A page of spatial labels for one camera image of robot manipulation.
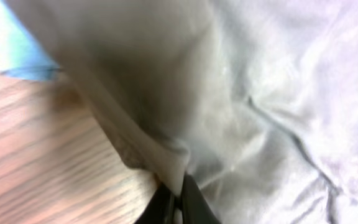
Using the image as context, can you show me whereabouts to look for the grey shorts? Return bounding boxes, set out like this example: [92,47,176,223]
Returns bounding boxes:
[8,0,358,223]

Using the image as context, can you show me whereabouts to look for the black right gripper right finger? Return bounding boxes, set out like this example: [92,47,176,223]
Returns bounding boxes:
[181,174,220,224]

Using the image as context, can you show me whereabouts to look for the light blue shirt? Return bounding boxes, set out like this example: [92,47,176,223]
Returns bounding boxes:
[0,0,60,81]

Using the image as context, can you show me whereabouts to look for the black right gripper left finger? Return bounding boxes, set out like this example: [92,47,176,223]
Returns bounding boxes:
[134,184,175,224]

